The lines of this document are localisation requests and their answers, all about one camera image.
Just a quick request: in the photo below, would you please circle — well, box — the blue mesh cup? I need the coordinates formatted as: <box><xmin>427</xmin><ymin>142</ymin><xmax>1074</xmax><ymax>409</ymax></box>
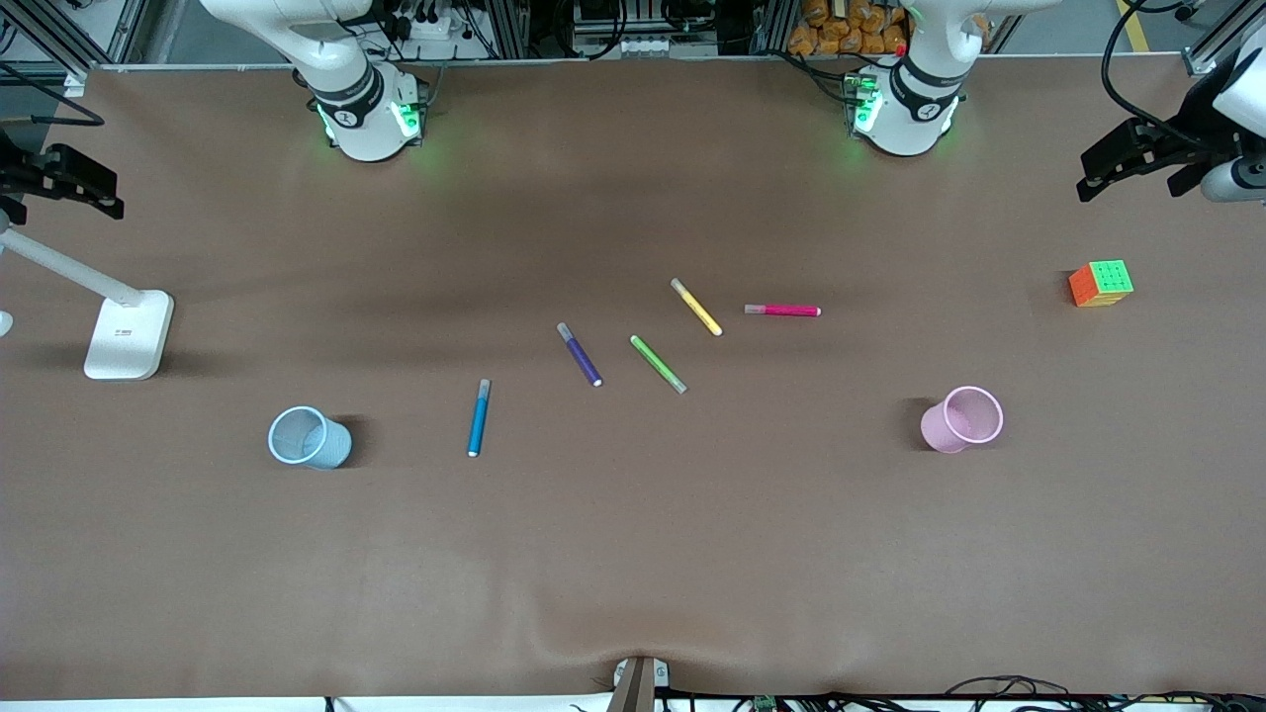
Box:
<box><xmin>267</xmin><ymin>405</ymin><xmax>353</xmax><ymax>471</ymax></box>

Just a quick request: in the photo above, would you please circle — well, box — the orange snack bag pile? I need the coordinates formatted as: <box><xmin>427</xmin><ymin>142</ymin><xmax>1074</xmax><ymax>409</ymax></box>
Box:
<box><xmin>788</xmin><ymin>0</ymin><xmax>990</xmax><ymax>56</ymax></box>

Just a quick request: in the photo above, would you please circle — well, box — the black cable bundle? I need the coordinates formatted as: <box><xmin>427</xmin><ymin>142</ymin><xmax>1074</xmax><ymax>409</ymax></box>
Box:
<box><xmin>945</xmin><ymin>675</ymin><xmax>1266</xmax><ymax>712</ymax></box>

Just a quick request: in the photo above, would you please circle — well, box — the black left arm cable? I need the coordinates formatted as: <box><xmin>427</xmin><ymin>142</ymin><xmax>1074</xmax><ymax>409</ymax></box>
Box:
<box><xmin>1101</xmin><ymin>0</ymin><xmax>1237</xmax><ymax>149</ymax></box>

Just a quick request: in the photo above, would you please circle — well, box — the pink mesh cup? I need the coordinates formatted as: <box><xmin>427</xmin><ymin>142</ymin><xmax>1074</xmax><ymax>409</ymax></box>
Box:
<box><xmin>920</xmin><ymin>386</ymin><xmax>1005</xmax><ymax>455</ymax></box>

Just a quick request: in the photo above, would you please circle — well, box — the yellow marker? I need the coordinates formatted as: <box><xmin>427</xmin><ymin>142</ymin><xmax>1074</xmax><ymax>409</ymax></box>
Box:
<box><xmin>670</xmin><ymin>278</ymin><xmax>724</xmax><ymax>337</ymax></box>

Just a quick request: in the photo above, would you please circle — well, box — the green marker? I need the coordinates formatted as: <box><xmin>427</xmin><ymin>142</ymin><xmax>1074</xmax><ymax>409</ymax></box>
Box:
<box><xmin>630</xmin><ymin>335</ymin><xmax>688</xmax><ymax>395</ymax></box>

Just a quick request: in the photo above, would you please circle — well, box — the colourful puzzle cube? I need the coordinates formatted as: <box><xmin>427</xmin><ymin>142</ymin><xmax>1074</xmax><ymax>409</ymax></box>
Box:
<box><xmin>1068</xmin><ymin>259</ymin><xmax>1135</xmax><ymax>309</ymax></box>

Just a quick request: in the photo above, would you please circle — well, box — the purple marker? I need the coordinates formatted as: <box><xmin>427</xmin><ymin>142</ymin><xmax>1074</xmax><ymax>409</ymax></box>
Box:
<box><xmin>556</xmin><ymin>322</ymin><xmax>603</xmax><ymax>388</ymax></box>

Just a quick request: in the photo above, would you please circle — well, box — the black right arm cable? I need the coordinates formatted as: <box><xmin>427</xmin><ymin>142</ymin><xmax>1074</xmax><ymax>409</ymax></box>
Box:
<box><xmin>0</xmin><ymin>64</ymin><xmax>106</xmax><ymax>128</ymax></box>

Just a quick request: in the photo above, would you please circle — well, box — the metal table edge bracket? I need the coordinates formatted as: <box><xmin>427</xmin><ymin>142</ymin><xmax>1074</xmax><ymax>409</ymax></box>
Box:
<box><xmin>611</xmin><ymin>656</ymin><xmax>672</xmax><ymax>712</ymax></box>

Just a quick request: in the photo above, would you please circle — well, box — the white power strip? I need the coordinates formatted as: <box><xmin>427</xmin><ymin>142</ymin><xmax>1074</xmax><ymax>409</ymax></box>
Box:
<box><xmin>391</xmin><ymin>10</ymin><xmax>466</xmax><ymax>43</ymax></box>

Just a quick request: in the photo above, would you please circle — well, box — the aluminium frame profile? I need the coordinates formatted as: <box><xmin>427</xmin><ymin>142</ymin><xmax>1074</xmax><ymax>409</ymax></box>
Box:
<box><xmin>1182</xmin><ymin>18</ymin><xmax>1266</xmax><ymax>77</ymax></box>
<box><xmin>0</xmin><ymin>0</ymin><xmax>149</xmax><ymax>75</ymax></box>

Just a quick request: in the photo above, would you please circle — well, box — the blue marker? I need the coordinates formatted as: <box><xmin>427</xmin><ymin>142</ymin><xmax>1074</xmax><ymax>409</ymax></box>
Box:
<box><xmin>467</xmin><ymin>379</ymin><xmax>493</xmax><ymax>458</ymax></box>

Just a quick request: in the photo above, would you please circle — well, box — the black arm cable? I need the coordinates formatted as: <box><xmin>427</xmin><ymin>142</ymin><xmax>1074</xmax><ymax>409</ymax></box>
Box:
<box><xmin>0</xmin><ymin>64</ymin><xmax>106</xmax><ymax>128</ymax></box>
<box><xmin>1101</xmin><ymin>0</ymin><xmax>1237</xmax><ymax>149</ymax></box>

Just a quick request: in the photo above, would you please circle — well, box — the white desk lamp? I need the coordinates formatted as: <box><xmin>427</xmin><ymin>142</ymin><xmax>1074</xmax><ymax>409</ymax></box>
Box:
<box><xmin>0</xmin><ymin>229</ymin><xmax>175</xmax><ymax>382</ymax></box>

